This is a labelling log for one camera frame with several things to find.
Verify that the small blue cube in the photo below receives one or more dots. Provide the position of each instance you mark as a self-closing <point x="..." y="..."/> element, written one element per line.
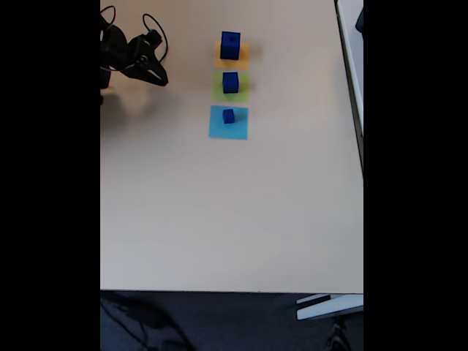
<point x="228" y="117"/>

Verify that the orange paper square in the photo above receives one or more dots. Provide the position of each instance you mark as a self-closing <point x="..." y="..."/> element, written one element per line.
<point x="217" y="63"/>

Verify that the green paper square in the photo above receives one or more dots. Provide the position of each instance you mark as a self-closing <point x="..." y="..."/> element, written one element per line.
<point x="217" y="96"/>

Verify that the light blue paper square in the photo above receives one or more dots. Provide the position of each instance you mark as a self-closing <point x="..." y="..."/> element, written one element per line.
<point x="219" y="131"/>

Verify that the large blue cube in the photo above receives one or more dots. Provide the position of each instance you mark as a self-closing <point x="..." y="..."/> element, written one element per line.
<point x="229" y="49"/>

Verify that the medium blue cube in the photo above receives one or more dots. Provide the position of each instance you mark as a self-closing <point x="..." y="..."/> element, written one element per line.
<point x="230" y="84"/>

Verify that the white neighbouring table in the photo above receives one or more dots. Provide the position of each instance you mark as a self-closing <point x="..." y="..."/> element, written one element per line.
<point x="351" y="73"/>

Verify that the dark blue object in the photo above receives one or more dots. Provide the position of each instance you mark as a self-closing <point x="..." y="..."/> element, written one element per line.
<point x="360" y="20"/>

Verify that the white table foot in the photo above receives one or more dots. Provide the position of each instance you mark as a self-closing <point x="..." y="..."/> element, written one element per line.
<point x="329" y="309"/>

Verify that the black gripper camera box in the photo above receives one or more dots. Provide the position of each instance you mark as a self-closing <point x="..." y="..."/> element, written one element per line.
<point x="154" y="37"/>

